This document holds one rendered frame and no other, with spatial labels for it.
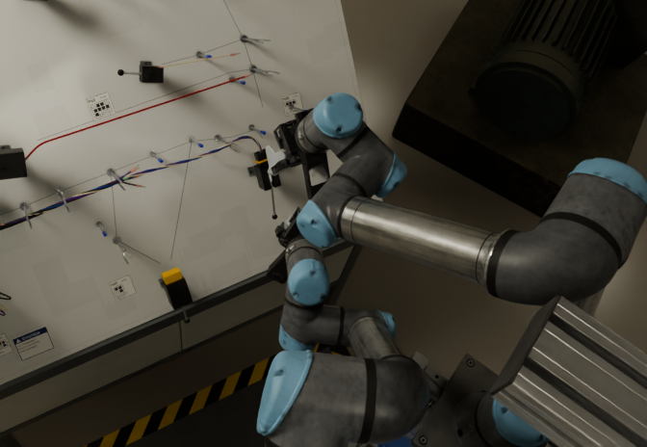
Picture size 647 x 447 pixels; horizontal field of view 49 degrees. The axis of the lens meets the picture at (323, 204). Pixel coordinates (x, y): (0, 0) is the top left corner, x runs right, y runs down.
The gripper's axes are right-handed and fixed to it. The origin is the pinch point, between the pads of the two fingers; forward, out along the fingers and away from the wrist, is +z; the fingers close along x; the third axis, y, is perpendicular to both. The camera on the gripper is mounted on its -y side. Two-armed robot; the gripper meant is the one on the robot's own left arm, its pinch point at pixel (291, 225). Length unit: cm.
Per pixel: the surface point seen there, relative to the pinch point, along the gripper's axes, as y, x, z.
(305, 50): 33.7, 15.7, 20.3
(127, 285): -32.5, 24.2, 1.0
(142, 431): -105, -12, 52
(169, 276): -22.8, 18.0, -4.6
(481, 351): -29, -112, 76
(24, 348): -53, 37, -8
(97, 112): -0.2, 48.9, 3.0
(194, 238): -16.8, 15.9, 7.2
